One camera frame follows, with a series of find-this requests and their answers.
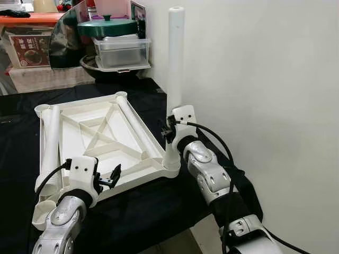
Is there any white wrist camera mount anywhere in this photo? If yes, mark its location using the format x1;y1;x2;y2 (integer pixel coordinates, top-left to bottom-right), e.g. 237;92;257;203
168;105;199;142
61;156;100;208

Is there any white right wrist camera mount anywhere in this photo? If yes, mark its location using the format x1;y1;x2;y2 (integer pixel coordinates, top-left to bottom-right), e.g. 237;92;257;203
168;105;199;142

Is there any black wok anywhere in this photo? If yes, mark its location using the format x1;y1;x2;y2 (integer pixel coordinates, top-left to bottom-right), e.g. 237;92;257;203
79;55;151;81

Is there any clear plastic storage container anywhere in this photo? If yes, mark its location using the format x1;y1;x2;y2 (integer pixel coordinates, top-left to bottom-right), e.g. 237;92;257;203
93;35;151;72

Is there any small black remote-like object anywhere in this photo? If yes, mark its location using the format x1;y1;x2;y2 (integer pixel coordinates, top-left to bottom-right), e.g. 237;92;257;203
0;10;31;18

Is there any orange-lid clear storage box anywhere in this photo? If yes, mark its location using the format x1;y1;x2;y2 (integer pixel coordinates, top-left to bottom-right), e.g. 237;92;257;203
0;13;65;69

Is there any green pot lid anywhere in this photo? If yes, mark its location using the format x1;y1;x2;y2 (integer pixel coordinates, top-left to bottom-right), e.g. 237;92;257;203
77;15;139;38

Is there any dark framed tablet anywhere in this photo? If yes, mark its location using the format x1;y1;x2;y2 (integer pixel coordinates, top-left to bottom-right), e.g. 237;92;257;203
131;1;147;39

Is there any black tablecloth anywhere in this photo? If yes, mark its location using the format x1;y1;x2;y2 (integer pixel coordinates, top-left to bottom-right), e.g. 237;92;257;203
0;77;264;254

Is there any white lace cloth cover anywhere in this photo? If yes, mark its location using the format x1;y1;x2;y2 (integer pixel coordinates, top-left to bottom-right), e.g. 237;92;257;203
8;66;96;95

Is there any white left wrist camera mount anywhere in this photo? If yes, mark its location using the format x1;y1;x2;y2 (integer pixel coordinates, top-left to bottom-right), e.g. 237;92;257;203
61;156;100;208

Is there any white plastic table top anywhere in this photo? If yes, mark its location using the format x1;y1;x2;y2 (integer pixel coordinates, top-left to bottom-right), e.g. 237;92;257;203
32;91;182;231

